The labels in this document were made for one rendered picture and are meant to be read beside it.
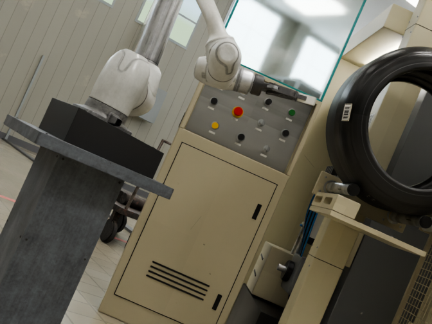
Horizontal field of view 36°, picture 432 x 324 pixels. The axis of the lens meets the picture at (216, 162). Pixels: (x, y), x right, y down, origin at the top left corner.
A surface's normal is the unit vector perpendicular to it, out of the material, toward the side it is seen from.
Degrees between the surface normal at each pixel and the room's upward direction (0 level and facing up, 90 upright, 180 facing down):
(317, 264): 90
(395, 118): 90
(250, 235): 90
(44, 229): 90
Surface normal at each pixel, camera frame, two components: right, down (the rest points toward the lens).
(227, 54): 0.13, -0.01
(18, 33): 0.47, 0.17
